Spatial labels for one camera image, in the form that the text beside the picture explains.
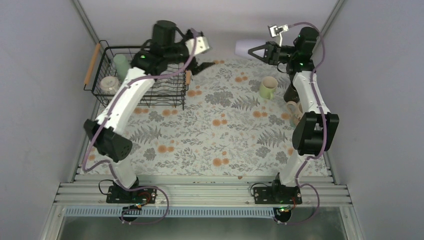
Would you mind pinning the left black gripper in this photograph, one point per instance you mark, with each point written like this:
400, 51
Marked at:
198, 68

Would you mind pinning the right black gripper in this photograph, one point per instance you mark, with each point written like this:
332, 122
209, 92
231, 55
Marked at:
272, 57

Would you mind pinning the lilac plastic cup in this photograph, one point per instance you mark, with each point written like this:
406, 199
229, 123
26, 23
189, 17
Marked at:
243, 45

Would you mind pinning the light green mug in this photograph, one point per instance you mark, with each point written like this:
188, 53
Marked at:
268, 87

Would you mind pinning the black cylindrical cup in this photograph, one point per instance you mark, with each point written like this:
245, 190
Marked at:
291, 94

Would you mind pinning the beige floral mug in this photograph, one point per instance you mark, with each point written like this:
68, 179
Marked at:
295, 112

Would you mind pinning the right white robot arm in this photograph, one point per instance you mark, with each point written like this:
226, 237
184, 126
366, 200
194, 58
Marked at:
317, 126

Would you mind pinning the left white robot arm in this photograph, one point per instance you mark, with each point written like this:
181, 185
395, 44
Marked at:
107, 145

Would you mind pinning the floral patterned table mat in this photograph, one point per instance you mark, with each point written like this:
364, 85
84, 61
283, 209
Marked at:
225, 127

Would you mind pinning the mint green tumbler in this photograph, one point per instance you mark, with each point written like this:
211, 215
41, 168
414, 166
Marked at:
122, 66

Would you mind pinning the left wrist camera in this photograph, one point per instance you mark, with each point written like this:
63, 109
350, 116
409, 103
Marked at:
198, 45

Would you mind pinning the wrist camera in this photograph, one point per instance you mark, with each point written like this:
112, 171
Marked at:
277, 32
198, 45

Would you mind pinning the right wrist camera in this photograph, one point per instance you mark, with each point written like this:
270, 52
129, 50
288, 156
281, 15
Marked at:
277, 32

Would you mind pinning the black wire dish rack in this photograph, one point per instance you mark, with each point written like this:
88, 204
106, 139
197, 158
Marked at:
170, 92

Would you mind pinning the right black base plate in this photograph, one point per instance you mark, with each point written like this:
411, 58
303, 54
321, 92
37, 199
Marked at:
277, 195

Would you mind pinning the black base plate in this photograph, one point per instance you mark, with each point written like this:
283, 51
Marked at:
117, 195
277, 195

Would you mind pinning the aluminium mounting rail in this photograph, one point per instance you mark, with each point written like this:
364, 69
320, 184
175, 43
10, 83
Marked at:
196, 191

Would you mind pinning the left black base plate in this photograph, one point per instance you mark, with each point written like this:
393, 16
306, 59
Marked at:
117, 195

